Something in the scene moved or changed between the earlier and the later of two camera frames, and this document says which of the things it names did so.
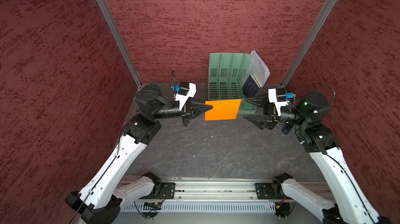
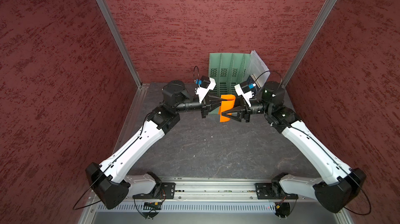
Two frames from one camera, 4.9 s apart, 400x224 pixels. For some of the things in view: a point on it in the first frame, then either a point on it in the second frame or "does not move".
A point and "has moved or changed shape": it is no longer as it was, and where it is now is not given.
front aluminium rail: [227, 188] does not move
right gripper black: [271, 109] -> [244, 109]
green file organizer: [226, 73] does not move
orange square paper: [223, 109] has moved or changed shape
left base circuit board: [152, 206] does not move
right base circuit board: [282, 209] does not move
